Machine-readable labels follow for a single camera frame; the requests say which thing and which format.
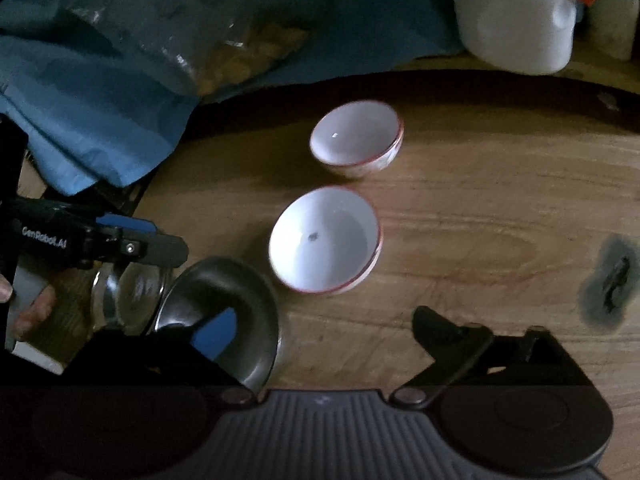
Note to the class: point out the person's left hand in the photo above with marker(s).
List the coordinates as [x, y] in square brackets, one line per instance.
[40, 305]

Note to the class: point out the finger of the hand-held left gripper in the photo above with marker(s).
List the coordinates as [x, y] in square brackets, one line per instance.
[155, 251]
[122, 222]

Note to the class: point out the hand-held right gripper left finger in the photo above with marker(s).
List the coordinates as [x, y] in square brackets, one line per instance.
[220, 332]

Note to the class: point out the white thermos cup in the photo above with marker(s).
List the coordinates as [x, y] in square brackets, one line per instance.
[612, 20]

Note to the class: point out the white bowl red rim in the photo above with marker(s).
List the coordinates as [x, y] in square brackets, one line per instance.
[356, 140]
[325, 240]

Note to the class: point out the white jug blue lid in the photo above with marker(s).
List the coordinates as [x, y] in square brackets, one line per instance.
[515, 25]

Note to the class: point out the blue hanging cloth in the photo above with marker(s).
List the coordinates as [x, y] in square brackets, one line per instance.
[125, 110]

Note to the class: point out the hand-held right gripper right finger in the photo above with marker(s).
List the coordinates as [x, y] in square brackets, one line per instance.
[435, 332]

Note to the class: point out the clear plastic snack bag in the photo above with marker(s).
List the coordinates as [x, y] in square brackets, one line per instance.
[225, 55]

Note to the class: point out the wooden desk shelf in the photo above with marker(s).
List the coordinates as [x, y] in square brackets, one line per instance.
[595, 71]

